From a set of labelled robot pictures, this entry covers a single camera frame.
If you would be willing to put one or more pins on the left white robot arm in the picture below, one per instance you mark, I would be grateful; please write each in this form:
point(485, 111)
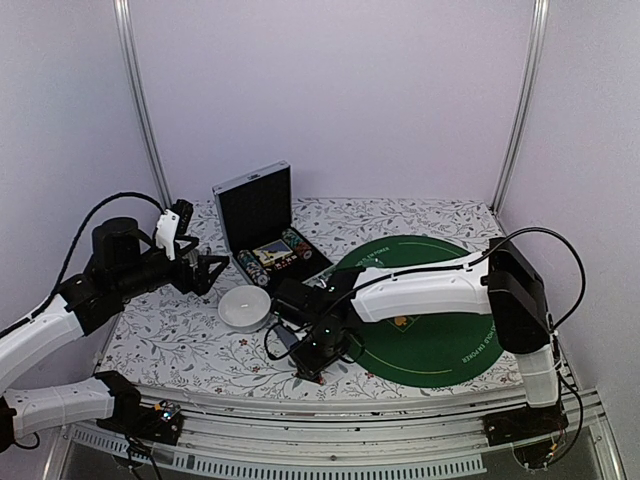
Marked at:
point(125, 264)

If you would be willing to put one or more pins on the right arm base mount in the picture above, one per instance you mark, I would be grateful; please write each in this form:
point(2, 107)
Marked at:
point(540, 432)

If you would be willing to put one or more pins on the right aluminium frame post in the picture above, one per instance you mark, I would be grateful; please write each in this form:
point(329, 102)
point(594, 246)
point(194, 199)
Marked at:
point(531, 66)

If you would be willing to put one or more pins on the poker chip stack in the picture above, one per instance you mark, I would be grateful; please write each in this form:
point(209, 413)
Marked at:
point(299, 246)
point(253, 268)

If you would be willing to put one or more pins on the right poker chip stack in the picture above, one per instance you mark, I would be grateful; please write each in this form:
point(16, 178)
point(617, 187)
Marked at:
point(299, 246)

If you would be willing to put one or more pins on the left poker chip stack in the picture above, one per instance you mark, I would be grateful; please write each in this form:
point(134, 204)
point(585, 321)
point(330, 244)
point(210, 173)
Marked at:
point(253, 268)

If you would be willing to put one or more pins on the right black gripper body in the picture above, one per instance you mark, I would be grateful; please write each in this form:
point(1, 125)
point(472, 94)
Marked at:
point(325, 349)

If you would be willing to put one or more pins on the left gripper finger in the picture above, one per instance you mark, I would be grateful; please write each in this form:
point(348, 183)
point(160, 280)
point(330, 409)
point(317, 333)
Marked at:
point(184, 245)
point(209, 268)

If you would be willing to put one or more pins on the boxed playing card deck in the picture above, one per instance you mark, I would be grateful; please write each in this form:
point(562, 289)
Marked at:
point(272, 252)

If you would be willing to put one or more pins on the round green poker mat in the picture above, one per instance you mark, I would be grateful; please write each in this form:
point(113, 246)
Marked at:
point(445, 353)

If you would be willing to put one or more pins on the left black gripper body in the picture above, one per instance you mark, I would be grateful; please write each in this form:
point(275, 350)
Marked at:
point(183, 281)

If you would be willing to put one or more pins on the red black triangle card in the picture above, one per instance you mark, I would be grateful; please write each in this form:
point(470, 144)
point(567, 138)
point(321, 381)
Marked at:
point(320, 380)

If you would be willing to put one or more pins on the white ceramic bowl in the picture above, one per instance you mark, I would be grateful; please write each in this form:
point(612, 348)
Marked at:
point(245, 309)

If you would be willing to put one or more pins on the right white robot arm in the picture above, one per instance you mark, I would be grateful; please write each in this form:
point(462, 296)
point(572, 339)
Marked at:
point(498, 281)

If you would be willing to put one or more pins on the aluminium frame post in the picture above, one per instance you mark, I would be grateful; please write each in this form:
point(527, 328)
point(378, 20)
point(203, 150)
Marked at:
point(531, 66)
point(125, 31)

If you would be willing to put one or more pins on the floral tablecloth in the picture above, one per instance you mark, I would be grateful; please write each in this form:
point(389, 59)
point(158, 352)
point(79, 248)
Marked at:
point(171, 341)

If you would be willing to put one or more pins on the left aluminium frame post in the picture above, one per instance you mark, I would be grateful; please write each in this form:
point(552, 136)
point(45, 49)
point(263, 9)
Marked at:
point(125, 31)

